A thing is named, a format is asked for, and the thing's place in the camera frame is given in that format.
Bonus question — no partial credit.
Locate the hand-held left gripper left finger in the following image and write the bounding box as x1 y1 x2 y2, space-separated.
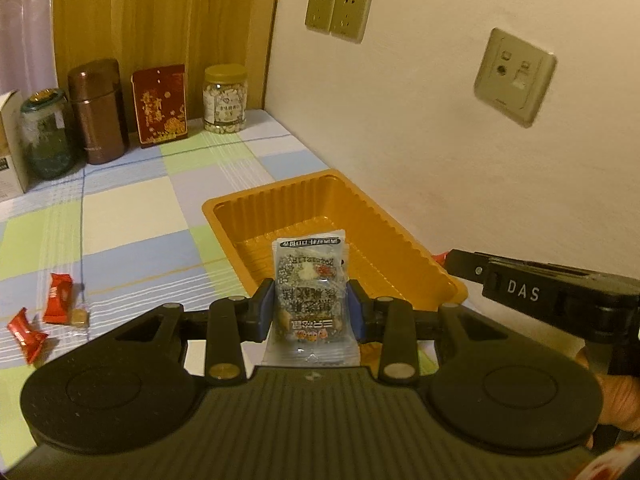
87 279 277 387

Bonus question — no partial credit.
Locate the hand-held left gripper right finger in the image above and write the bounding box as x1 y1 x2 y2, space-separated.
346 279 538 387

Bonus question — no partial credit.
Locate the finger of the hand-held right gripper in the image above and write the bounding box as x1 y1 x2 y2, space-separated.
442 249 493 292

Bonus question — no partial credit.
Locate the clear silver snack packet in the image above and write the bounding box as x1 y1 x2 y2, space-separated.
261 229 362 368

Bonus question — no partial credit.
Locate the orange plastic tray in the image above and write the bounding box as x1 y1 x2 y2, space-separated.
201 170 468 368

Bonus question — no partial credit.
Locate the red candy with white print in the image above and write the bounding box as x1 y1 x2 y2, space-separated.
42 272 75 325

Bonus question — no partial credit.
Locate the person's right hand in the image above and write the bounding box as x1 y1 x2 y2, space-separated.
575 347 640 431

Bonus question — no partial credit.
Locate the checked tablecloth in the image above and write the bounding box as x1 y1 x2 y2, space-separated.
0 109 441 466

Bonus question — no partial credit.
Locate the red and white clothing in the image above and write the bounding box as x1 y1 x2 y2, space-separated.
575 442 640 480

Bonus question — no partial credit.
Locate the plastic jar of cashews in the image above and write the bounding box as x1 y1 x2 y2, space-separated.
202 64 248 135

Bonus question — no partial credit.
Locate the red gift box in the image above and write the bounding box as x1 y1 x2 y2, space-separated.
131 64 190 149

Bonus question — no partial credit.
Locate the red wrapped candy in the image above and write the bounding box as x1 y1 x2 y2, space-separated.
7 308 50 365

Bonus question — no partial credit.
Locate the brown metal thermos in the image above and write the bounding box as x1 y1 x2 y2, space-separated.
67 58 130 165

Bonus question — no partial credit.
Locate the glass jar with dark lid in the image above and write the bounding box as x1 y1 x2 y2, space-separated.
19 88 78 179

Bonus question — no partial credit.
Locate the white cardboard box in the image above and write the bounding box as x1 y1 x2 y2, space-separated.
0 90 31 201

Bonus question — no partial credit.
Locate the wooden panel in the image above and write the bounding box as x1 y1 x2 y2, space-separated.
52 0 286 133

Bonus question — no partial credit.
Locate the sheer curtain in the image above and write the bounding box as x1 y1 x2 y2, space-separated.
0 0 57 102

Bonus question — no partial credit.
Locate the beige wall data socket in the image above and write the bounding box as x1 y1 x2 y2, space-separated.
473 28 557 128

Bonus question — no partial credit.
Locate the beige wall power socket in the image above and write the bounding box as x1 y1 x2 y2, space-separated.
305 0 337 33
330 0 373 43

